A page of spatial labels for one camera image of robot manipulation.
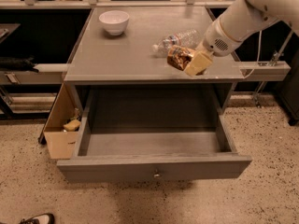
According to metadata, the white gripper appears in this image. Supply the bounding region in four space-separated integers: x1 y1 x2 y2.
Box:
184 19 241 77

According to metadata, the orange soda can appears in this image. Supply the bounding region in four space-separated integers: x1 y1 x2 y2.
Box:
167 45 195 71

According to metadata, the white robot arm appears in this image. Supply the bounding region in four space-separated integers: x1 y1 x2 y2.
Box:
184 0 299 76

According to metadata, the open grey top drawer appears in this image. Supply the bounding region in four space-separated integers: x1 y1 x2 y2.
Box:
58 88 251 182

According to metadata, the grey cabinet with top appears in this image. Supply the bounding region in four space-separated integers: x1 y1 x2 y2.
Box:
64 6 243 109

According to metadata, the clear plastic water bottle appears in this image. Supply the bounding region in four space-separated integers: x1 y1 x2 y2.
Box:
151 29 201 57

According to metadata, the white ceramic bowl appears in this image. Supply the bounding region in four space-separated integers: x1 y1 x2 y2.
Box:
99 10 130 35

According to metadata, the yellow sponge in box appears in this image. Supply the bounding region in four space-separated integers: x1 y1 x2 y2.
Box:
64 119 80 132

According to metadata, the brown cardboard box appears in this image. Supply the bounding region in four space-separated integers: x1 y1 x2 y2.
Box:
43 84 80 159

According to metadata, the black folded umbrella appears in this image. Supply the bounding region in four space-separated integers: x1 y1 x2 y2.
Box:
0 57 38 73

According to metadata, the black and white shoe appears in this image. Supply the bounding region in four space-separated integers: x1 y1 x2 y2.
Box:
19 213 55 224

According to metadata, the white cable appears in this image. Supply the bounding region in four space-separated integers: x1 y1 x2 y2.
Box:
243 30 263 79

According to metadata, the white horizontal rail beam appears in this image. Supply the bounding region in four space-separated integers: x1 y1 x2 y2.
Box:
0 63 68 85

